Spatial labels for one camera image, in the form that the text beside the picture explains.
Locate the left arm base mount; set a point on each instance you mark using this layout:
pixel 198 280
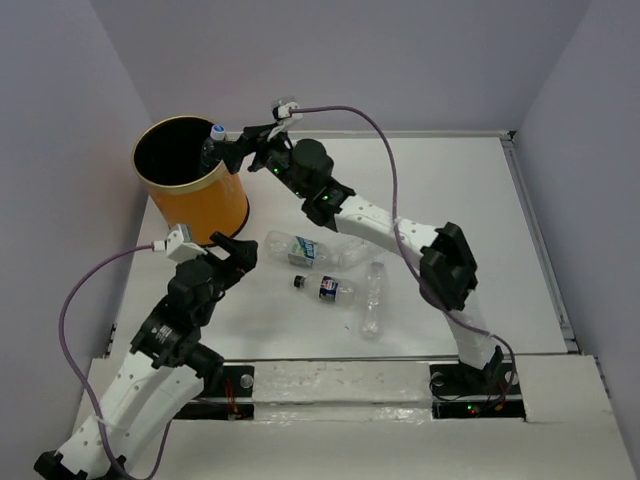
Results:
pixel 228 399

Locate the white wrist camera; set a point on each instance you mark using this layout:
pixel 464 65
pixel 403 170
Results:
pixel 179 245
pixel 284 111

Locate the bottle with dark label white cap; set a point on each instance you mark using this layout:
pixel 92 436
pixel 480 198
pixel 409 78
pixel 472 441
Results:
pixel 209 157

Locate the clear unlabelled plastic bottle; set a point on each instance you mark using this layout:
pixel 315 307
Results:
pixel 353 253

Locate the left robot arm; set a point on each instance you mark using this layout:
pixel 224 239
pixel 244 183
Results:
pixel 165 368

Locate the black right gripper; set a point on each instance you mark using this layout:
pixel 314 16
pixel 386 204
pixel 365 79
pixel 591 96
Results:
pixel 258 137

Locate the clear ribbed plastic bottle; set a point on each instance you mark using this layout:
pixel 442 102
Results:
pixel 374 301

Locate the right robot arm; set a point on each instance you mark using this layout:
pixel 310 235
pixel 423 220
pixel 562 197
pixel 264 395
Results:
pixel 439 258

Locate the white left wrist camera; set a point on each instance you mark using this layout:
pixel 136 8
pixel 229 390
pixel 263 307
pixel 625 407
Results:
pixel 179 245

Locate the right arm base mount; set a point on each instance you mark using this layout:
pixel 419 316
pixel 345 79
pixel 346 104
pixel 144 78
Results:
pixel 456 395

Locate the orange cylindrical bin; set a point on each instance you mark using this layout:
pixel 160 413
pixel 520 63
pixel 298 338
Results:
pixel 166 160

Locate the small Pepsi bottle black cap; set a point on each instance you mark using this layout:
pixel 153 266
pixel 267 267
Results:
pixel 326 289

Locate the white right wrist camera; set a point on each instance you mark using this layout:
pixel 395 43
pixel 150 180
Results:
pixel 284 111

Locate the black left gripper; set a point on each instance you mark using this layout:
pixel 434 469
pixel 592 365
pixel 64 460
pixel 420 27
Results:
pixel 241 260

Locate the clear bottle green blue label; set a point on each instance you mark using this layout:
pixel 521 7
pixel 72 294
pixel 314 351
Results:
pixel 299 251

